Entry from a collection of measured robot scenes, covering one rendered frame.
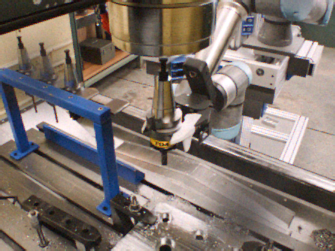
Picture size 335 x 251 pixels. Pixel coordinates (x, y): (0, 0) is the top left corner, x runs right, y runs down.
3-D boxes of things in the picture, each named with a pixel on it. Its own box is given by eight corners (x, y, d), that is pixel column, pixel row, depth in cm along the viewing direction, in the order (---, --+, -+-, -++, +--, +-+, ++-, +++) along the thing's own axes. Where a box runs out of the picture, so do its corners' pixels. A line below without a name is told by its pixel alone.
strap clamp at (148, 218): (120, 219, 94) (116, 181, 86) (158, 241, 88) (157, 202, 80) (113, 227, 92) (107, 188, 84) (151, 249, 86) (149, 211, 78)
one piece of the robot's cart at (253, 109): (262, 84, 177) (264, 68, 172) (280, 88, 173) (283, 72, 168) (240, 114, 151) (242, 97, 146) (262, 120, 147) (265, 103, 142)
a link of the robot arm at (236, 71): (252, 93, 86) (256, 62, 82) (234, 110, 79) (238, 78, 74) (224, 85, 90) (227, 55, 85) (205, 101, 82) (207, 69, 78)
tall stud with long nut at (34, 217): (45, 238, 89) (33, 205, 81) (51, 243, 87) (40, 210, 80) (37, 245, 87) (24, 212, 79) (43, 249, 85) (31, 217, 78)
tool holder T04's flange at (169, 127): (139, 125, 60) (138, 113, 59) (161, 112, 64) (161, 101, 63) (166, 139, 57) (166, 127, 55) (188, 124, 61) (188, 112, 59)
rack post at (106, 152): (117, 190, 104) (108, 108, 88) (131, 197, 102) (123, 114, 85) (96, 209, 97) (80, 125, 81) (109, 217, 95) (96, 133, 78)
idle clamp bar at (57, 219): (38, 209, 98) (32, 193, 94) (107, 246, 87) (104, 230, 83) (25, 219, 94) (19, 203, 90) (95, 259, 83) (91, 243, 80)
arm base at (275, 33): (262, 32, 151) (265, 11, 146) (294, 38, 145) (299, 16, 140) (253, 42, 140) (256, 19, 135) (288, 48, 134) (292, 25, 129)
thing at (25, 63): (16, 68, 103) (11, 48, 99) (28, 63, 106) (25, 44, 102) (22, 72, 101) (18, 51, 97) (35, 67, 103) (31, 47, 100)
